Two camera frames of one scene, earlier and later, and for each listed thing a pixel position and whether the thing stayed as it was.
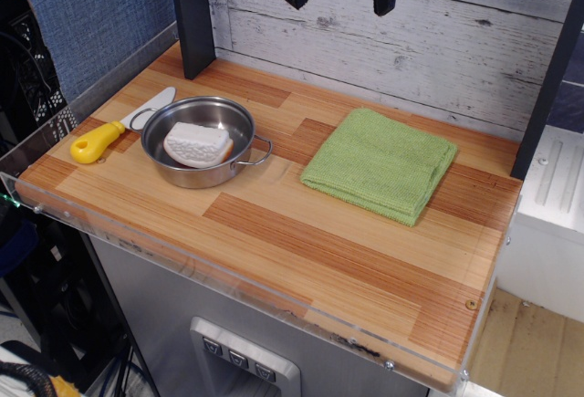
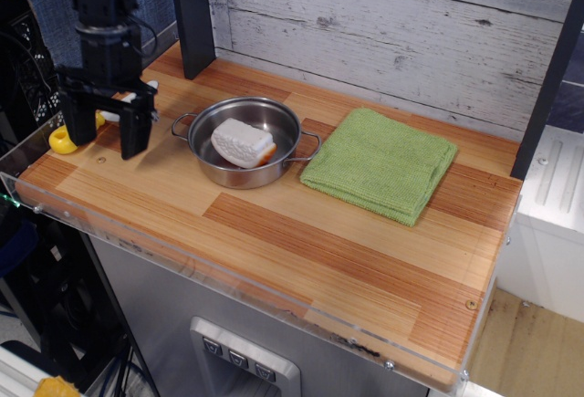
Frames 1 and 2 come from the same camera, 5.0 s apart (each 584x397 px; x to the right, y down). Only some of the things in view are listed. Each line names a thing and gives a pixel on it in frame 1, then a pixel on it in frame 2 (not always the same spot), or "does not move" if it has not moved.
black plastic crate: [33, 106] does not move
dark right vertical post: [553, 78] does not move
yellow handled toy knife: [87, 148] to [62, 144]
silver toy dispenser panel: [228, 364] does not move
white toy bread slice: [198, 146] to [241, 145]
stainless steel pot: [200, 141] to [266, 114]
